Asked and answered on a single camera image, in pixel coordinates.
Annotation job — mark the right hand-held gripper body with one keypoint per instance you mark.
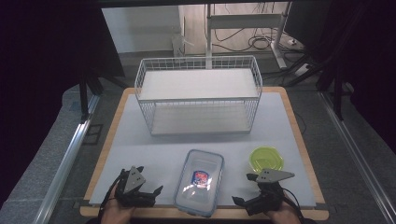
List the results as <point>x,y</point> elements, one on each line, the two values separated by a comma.
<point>271,175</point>

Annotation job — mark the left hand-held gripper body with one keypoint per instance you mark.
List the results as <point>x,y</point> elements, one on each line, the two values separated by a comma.
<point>134,180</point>

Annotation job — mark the yellow-green round plastic container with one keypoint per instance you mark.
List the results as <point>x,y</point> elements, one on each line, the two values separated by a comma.
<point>264,158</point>

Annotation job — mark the clear rectangular food container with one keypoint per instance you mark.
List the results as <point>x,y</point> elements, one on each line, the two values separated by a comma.
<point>199,168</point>

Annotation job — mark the person's left hand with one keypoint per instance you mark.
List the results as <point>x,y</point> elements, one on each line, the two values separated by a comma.
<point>115,213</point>

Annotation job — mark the person's right hand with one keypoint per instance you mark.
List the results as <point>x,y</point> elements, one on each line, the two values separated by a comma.
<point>285,214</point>

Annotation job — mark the wooden table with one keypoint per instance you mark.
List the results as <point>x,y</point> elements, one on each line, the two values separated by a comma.
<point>233,214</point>

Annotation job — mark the light grey table mat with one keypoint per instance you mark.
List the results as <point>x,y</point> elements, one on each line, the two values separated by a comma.
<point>140,149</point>

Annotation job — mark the black stand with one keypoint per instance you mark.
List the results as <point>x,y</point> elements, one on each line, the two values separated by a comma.
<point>83,99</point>
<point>337,99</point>

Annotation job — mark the white power strip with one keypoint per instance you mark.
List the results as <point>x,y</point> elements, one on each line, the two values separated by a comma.
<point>301,70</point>

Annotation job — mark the black floor bracket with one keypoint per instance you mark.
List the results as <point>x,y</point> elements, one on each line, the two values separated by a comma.
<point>92,134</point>

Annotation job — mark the aluminium rail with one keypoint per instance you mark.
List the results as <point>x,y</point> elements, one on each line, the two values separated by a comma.
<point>355,149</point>
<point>67,161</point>

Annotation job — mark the white metal desk frame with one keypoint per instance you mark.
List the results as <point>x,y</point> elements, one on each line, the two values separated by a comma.
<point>243,21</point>

